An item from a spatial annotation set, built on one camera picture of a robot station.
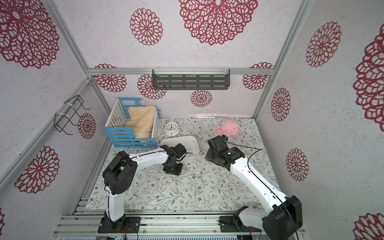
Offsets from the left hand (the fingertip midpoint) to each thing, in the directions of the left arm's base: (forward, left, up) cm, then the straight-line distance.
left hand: (176, 173), depth 91 cm
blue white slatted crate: (+27, +41, +2) cm, 49 cm away
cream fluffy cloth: (+39, +27, +8) cm, 48 cm away
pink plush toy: (+31, -35, +8) cm, 47 cm away
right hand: (+3, -21, +16) cm, 26 cm away
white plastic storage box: (+20, -8, +3) cm, 22 cm away
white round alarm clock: (+33, +6, +3) cm, 34 cm away
